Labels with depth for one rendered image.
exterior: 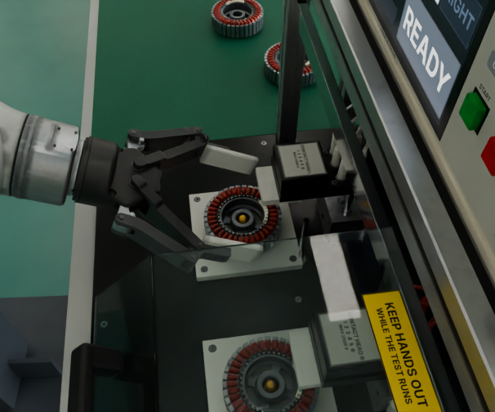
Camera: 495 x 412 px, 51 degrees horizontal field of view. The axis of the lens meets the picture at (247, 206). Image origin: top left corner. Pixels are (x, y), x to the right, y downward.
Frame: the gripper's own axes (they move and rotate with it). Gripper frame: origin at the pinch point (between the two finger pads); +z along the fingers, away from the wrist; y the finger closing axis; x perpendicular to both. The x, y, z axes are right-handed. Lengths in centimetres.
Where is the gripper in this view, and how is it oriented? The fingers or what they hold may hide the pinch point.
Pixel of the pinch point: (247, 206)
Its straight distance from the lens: 63.7
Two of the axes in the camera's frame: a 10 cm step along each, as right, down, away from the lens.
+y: -0.3, -8.0, 6.0
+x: -3.8, 5.6, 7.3
